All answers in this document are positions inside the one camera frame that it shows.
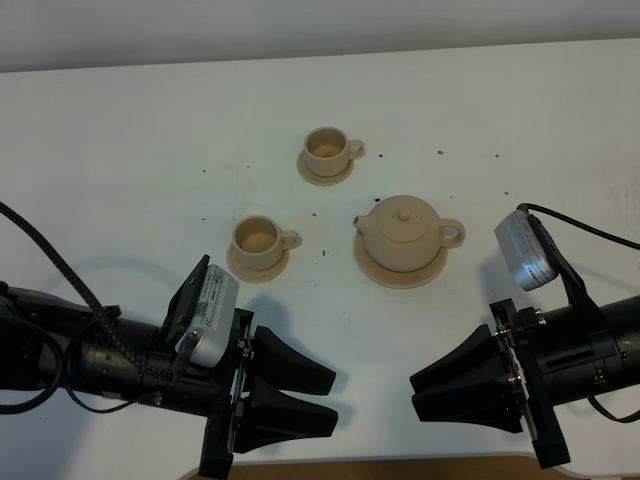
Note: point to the near beige teacup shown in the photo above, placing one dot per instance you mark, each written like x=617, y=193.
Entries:
x=259, y=243

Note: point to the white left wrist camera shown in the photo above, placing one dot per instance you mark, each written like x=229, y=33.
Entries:
x=207, y=335

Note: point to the large beige teapot saucer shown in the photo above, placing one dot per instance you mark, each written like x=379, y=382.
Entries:
x=392, y=279

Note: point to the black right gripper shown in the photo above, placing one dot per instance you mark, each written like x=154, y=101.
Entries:
x=454, y=389

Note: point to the far beige teacup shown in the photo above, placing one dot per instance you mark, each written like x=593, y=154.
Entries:
x=334, y=140

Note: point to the small beige saucer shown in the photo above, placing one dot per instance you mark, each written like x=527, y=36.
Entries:
x=324, y=170
x=255, y=276

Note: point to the near small beige saucer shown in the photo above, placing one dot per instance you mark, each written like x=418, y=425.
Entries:
x=255, y=276

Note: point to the far small beige saucer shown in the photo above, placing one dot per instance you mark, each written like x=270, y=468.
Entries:
x=324, y=170

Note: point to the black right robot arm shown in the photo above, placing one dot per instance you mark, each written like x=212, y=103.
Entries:
x=585, y=352

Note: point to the brown wooden board edge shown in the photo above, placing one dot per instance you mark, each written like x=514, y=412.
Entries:
x=497, y=467

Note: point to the beige ceramic teapot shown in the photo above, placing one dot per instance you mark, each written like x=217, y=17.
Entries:
x=404, y=233

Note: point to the beige teacup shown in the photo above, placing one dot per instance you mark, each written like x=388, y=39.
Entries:
x=259, y=243
x=334, y=140

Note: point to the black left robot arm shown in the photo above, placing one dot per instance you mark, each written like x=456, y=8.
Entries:
x=49, y=343

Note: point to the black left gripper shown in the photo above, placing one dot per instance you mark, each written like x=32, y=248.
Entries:
x=269, y=416

